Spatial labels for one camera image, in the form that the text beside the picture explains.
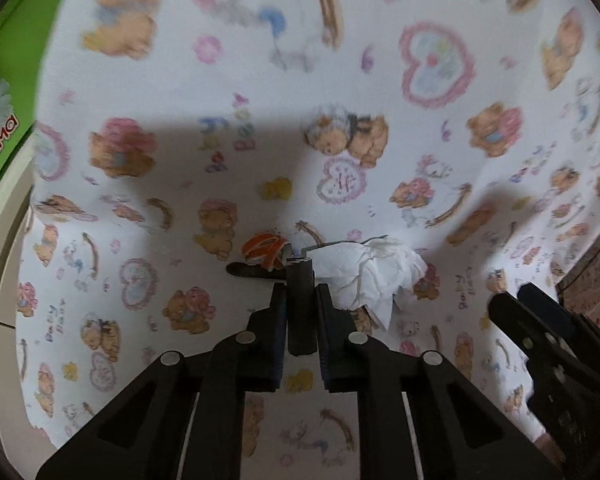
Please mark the green daisy print box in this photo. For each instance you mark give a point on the green daisy print box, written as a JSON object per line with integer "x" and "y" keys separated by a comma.
{"x": 10, "y": 35}

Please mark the white tissue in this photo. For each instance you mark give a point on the white tissue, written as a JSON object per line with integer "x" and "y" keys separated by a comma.
{"x": 375, "y": 270}

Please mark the orange and white wrapper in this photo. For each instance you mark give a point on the orange and white wrapper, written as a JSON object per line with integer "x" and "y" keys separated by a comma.
{"x": 266, "y": 249}

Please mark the bear print white blanket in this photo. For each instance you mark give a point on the bear print white blanket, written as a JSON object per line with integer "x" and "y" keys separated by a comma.
{"x": 180, "y": 85}

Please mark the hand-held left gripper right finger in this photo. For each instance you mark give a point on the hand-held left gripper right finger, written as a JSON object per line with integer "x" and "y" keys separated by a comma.
{"x": 325, "y": 355}

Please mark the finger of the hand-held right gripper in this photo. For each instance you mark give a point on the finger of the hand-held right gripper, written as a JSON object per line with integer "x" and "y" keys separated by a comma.
{"x": 550, "y": 305}
{"x": 515, "y": 320}

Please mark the black flat stick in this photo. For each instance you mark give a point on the black flat stick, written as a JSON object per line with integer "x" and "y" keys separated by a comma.
{"x": 245, "y": 270}

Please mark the dark grey cylindrical tube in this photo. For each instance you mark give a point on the dark grey cylindrical tube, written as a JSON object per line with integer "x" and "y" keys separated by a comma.
{"x": 300, "y": 305}

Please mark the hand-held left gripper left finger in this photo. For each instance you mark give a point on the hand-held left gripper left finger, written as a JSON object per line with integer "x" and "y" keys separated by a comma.
{"x": 279, "y": 350}

